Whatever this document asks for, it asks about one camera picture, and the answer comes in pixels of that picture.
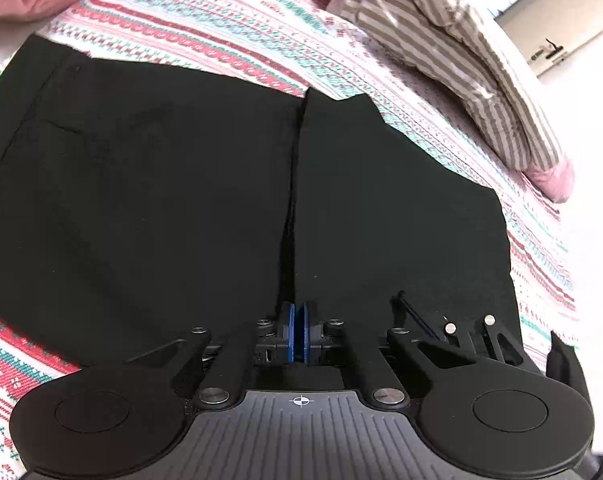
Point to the black pants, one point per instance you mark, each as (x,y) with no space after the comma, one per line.
(139,200)

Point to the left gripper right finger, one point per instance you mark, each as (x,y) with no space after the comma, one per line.
(388,369)

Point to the white door with handle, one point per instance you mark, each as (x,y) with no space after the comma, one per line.
(548,31)

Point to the patterned bed sheet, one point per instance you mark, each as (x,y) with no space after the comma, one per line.
(485,420)

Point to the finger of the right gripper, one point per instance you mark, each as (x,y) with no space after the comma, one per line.
(418,320)

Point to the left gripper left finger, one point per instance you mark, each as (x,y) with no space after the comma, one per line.
(208,371)

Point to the striped beige folded bedding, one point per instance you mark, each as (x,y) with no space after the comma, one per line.
(459,44)

